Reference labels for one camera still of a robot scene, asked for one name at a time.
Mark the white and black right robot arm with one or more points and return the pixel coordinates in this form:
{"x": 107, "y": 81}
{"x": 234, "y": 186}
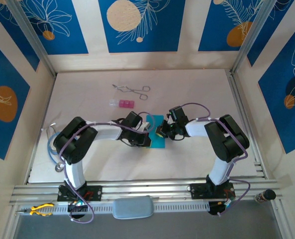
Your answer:
{"x": 220, "y": 169}

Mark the aluminium frame post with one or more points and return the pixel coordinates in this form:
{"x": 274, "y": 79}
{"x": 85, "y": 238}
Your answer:
{"x": 254, "y": 37}
{"x": 34, "y": 37}

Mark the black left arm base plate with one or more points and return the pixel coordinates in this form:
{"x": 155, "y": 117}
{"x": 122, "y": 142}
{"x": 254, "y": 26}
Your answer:
{"x": 95, "y": 193}

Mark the aluminium table side rail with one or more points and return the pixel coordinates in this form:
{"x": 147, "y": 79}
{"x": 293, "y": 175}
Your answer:
{"x": 243, "y": 112}

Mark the blue stethoscope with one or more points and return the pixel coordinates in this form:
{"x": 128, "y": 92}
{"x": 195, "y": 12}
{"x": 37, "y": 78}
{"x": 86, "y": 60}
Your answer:
{"x": 59, "y": 167}

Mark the small bottle with black cap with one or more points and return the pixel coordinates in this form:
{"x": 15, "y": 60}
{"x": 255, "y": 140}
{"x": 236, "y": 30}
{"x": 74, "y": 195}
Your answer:
{"x": 265, "y": 196}

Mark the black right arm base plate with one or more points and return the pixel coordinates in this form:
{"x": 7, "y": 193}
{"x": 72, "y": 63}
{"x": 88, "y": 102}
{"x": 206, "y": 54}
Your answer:
{"x": 199, "y": 191}

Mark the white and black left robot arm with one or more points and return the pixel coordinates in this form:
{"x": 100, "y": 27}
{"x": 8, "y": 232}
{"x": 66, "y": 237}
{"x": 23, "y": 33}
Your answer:
{"x": 73, "y": 174}

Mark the grey zipped pouch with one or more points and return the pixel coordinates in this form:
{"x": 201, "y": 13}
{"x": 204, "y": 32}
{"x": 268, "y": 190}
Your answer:
{"x": 133, "y": 207}

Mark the black left wiring connector block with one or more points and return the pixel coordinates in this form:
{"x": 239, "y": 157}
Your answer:
{"x": 77, "y": 208}

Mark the black wiring connector block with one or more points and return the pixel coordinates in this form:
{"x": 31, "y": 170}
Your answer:
{"x": 213, "y": 207}
{"x": 77, "y": 208}

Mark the black right wiring connector block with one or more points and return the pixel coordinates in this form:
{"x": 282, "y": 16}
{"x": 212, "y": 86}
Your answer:
{"x": 213, "y": 207}

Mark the blue paper sheet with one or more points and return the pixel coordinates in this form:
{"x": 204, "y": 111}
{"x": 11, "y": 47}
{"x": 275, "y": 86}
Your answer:
{"x": 158, "y": 143}

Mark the pink and clear pill box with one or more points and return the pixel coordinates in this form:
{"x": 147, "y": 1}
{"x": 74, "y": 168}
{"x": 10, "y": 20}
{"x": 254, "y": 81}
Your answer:
{"x": 126, "y": 104}

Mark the aluminium rail frame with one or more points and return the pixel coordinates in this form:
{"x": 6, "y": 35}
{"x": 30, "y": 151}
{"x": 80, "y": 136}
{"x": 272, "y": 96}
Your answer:
{"x": 137, "y": 186}

